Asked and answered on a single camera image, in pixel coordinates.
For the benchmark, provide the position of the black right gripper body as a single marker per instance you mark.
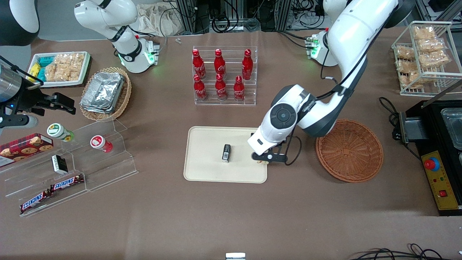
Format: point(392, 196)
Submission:
point(28, 99)

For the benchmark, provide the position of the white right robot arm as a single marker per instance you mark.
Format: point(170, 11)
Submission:
point(126, 54)

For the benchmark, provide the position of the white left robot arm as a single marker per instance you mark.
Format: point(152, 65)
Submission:
point(346, 32)

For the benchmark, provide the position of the white rectangular snack tray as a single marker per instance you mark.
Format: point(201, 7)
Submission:
point(85, 77)

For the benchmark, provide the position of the oval tan wicker basket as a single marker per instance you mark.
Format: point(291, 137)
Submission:
point(124, 97)

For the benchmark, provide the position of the cream plastic tray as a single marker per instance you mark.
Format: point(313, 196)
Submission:
point(205, 159)

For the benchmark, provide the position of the round brown wicker basket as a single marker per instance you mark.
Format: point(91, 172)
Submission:
point(350, 151)

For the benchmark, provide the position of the green bottle sunflower lid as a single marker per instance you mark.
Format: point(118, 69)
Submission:
point(59, 131)

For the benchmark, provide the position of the teal snack packet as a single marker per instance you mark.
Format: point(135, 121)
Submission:
point(41, 74)
point(46, 60)

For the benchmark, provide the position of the yellow snack packet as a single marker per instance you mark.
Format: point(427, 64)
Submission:
point(34, 70)

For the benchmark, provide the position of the clear rice cracker bag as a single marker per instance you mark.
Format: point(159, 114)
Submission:
point(56, 70)
point(75, 65)

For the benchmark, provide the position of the aluminium foil container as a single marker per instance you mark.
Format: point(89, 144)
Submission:
point(103, 92)

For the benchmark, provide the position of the red bottle white lid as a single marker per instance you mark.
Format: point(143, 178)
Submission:
point(100, 143)

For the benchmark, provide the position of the red cookie box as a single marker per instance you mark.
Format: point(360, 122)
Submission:
point(25, 148)

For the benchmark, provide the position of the small black white box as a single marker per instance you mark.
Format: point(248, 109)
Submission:
point(59, 164)

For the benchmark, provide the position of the clear acrylic bottle rack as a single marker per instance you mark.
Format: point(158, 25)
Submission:
point(249, 97)

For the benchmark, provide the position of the clear acrylic stepped shelf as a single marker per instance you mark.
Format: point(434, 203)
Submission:
point(36, 180)
point(115, 162)

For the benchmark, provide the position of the snickers chocolate bar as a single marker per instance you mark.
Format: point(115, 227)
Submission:
point(66, 183)
point(35, 201)

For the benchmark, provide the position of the red cola bottle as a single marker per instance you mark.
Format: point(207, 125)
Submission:
point(198, 65)
point(247, 65)
point(219, 64)
point(239, 91)
point(199, 90)
point(221, 88)

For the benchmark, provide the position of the small silver block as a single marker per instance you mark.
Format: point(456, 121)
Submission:
point(235, 256)

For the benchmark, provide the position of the cream cloth bag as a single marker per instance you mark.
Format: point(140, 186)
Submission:
point(158, 20)

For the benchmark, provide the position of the red emergency stop button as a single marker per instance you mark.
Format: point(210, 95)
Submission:
point(432, 164)

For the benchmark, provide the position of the clear snack bag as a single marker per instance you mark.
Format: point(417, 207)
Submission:
point(424, 32)
point(408, 66)
point(405, 52)
point(431, 45)
point(415, 80)
point(435, 59)

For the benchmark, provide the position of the black machine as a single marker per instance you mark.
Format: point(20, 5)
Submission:
point(433, 126)

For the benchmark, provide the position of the yellow control panel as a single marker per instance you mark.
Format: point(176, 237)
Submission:
point(442, 184)

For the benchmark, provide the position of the clear plastic container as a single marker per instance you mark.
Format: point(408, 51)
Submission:
point(453, 126)

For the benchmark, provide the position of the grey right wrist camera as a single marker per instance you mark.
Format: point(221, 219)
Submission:
point(21, 121)

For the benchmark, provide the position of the aluminium frame post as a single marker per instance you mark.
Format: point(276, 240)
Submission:
point(283, 14)
point(187, 14)

